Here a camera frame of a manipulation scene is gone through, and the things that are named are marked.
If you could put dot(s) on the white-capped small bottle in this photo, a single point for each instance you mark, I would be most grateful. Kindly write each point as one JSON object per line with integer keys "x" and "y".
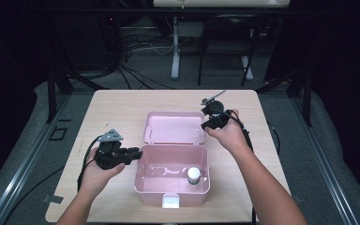
{"x": 193, "y": 173}

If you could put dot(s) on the black chair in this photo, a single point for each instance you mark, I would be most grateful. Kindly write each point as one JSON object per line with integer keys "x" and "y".
{"x": 228, "y": 47}

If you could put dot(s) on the person's right hand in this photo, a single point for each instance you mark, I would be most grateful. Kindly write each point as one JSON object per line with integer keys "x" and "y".
{"x": 231, "y": 136}

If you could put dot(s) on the person's left hand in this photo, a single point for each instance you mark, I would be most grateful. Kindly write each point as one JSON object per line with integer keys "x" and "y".
{"x": 93, "y": 179}

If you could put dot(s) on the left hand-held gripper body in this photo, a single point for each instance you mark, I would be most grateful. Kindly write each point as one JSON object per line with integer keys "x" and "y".
{"x": 109, "y": 156}

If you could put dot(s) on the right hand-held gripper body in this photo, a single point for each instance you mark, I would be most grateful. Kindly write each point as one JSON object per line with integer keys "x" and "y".
{"x": 217, "y": 117}

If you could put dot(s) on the aluminium floor rail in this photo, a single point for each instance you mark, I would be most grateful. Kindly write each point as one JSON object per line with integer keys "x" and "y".
{"x": 322, "y": 156}
{"x": 28, "y": 162}

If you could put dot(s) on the pink storage box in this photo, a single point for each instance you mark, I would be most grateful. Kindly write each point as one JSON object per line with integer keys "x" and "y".
{"x": 172, "y": 156}

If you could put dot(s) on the grey metal table clip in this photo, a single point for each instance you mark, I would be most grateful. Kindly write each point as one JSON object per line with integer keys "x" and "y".
{"x": 53, "y": 199}
{"x": 298, "y": 198}

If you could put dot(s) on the white desk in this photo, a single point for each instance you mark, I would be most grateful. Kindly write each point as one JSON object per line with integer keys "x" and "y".
{"x": 175, "y": 47}

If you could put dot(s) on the black metal stand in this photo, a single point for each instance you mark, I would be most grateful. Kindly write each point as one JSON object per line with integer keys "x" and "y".
{"x": 51, "y": 93}
{"x": 307, "y": 100}

